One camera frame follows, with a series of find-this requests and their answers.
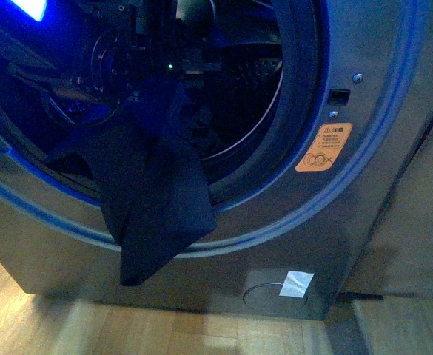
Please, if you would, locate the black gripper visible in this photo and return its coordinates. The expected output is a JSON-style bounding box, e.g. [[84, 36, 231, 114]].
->
[[90, 1, 222, 104]]

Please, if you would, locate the dark grey cloth garment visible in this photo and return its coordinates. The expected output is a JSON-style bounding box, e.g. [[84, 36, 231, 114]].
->
[[46, 80, 217, 287]]

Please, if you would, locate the grey front-load washing machine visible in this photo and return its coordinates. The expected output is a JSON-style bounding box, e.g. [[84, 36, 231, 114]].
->
[[0, 1, 433, 320]]

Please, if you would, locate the orange warning sticker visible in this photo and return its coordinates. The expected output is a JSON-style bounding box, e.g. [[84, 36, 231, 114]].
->
[[295, 123, 353, 172]]

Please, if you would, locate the round drain filter cover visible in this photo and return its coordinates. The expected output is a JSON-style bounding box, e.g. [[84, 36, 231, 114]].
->
[[243, 283, 308, 309]]

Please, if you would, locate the white tape strip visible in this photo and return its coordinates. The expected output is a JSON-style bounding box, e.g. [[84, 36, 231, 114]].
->
[[279, 271, 314, 298]]

